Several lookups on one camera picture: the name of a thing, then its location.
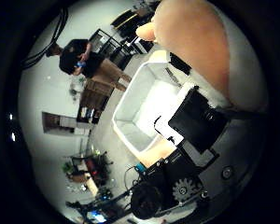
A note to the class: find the white plastic container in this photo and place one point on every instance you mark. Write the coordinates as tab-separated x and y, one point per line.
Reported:
143	109

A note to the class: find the black geared mechanism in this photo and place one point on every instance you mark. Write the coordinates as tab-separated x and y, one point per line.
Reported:
145	199

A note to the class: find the black metal rack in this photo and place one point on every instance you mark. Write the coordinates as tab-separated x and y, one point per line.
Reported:
110	46

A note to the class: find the person in black shirt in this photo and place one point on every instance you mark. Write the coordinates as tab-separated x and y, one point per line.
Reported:
81	59

